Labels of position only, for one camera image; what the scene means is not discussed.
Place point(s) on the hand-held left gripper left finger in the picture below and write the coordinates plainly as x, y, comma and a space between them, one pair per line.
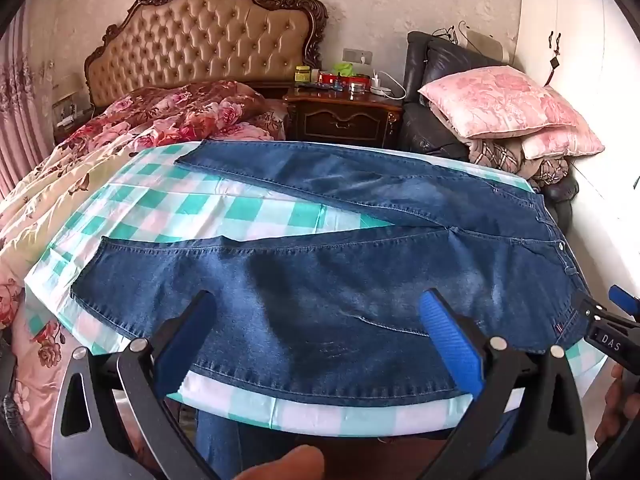
184, 347

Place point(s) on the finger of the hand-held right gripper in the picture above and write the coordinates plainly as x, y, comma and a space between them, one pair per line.
625, 301
607, 335

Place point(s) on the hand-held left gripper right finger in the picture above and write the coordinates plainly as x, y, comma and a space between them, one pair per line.
450, 345

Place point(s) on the blue denim pants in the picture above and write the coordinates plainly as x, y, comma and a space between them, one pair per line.
350, 285

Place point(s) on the person's right hand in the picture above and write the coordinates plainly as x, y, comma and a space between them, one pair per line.
611, 415

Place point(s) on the person's left hand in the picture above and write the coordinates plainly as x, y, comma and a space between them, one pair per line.
285, 465

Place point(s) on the green white checkered sheet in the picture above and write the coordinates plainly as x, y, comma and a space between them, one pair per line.
225, 210

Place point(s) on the small pink floral pillow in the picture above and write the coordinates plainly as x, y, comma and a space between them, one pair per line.
565, 145

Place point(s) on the beige plaid blanket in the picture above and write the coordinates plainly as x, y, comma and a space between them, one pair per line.
495, 155

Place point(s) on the floral red bed quilt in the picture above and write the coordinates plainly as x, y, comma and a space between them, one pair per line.
50, 195

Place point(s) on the black leather armchair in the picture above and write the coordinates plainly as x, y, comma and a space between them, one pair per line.
425, 130

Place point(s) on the large pink floral pillow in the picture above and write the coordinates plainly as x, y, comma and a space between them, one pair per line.
500, 100

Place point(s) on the dark hanging tassel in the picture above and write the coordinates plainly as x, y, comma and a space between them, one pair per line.
553, 62

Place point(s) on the dark wooden nightstand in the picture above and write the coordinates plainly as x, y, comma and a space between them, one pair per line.
340, 120

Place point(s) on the white wardrobe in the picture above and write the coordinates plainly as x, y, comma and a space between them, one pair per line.
590, 50

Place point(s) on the small bedside table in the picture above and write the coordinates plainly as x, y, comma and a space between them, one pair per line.
72, 112

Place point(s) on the round metal tin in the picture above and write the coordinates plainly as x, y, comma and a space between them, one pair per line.
358, 87

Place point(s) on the pink curtain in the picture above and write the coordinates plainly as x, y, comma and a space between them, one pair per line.
20, 125

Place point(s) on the red box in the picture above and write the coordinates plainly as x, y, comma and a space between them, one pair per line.
332, 79

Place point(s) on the green bag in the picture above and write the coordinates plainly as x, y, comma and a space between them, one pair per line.
342, 68

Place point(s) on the yellow jar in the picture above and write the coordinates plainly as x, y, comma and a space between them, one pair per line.
301, 74

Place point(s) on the clothes hanger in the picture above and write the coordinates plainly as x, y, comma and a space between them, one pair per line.
480, 40

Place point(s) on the tufted carved wooden headboard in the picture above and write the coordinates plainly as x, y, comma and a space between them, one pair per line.
200, 35

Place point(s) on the wall socket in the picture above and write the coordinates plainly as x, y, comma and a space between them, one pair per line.
358, 56

